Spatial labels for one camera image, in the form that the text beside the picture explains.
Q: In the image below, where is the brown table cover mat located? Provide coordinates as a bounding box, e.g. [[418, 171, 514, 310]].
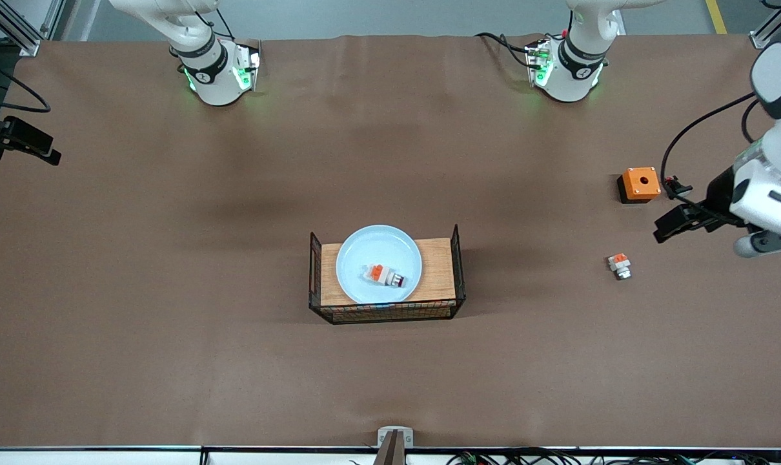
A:
[[0, 32, 781, 450]]

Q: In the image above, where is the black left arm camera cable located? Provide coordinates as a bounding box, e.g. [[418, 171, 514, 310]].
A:
[[660, 90, 762, 194]]

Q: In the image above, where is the orange button enclosure box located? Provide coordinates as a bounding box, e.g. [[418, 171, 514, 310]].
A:
[[616, 167, 662, 205]]

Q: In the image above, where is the wooden board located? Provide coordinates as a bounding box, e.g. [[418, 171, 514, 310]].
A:
[[320, 238, 458, 307]]

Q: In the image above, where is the black cable bundle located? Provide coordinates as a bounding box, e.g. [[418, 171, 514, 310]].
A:
[[445, 448, 781, 465]]

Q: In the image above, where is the light blue round plate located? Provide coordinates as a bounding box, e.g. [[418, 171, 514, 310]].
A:
[[336, 224, 423, 305]]

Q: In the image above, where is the red cap push button switch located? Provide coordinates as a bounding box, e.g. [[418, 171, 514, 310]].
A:
[[363, 263, 406, 289]]

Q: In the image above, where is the black base power cable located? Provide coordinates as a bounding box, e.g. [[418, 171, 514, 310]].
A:
[[474, 32, 533, 68], [194, 5, 238, 41]]

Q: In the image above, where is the silver base connector panel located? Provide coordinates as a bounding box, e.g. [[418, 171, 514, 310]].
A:
[[525, 37, 554, 88], [234, 40, 262, 92]]

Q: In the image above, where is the aluminium frame profile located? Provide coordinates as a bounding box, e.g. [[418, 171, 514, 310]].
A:
[[750, 0, 781, 50], [0, 0, 43, 57], [41, 0, 66, 41]]

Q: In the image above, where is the white table edge rail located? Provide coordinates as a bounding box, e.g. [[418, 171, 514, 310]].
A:
[[0, 446, 781, 465]]

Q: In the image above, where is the black mushroom push button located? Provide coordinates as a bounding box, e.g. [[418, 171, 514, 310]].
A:
[[663, 174, 693, 200]]

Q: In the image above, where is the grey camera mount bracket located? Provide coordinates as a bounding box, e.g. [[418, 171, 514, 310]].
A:
[[372, 426, 414, 465]]

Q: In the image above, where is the black wire basket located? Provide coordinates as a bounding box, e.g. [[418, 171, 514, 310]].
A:
[[309, 223, 467, 326]]

